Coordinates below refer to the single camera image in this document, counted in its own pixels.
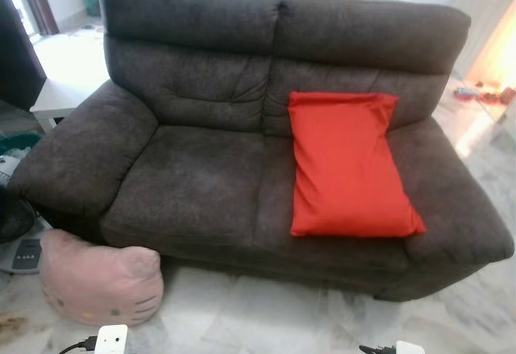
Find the dark brown door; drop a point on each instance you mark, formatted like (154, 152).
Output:
(18, 56)

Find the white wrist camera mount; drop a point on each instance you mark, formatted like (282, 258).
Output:
(111, 340)
(409, 348)

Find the small red jar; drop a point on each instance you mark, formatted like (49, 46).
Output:
(507, 95)

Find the black floor fan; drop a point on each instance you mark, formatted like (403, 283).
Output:
(16, 225)

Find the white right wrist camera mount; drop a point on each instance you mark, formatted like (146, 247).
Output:
(409, 348)

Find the small red bowl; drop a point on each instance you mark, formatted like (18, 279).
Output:
(489, 94)

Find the teal plastic basket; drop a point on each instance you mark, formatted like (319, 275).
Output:
(18, 144)

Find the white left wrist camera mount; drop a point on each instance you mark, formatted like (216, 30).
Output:
(111, 340)

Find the dark brown fabric sofa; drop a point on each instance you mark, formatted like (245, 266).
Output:
(201, 176)

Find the light wooden cabinet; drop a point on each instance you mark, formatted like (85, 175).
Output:
(492, 23)

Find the red pillow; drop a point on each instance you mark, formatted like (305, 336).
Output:
(347, 168)

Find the white low table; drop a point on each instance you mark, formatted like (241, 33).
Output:
(72, 80)

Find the red bowl with grey lid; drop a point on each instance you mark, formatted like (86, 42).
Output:
(464, 93)

